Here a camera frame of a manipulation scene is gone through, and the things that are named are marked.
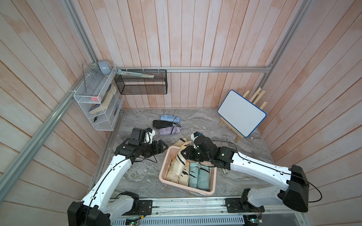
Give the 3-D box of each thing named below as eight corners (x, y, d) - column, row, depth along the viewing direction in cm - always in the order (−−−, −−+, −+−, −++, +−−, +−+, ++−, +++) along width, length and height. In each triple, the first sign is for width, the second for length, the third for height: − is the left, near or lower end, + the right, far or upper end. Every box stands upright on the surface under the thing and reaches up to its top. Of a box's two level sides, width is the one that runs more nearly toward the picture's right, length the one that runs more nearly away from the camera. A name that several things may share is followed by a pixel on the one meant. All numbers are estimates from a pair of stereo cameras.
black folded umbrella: (152, 130, 109) (151, 127, 106) (153, 121, 114) (153, 118, 111) (172, 130, 109) (172, 127, 106) (172, 121, 114) (172, 118, 111)
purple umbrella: (159, 136, 105) (158, 133, 101) (159, 129, 109) (159, 126, 105) (180, 136, 105) (180, 133, 101) (180, 129, 109) (180, 126, 105)
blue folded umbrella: (160, 120, 114) (160, 117, 112) (161, 116, 117) (161, 113, 114) (179, 122, 113) (179, 120, 110) (180, 119, 115) (180, 116, 113)
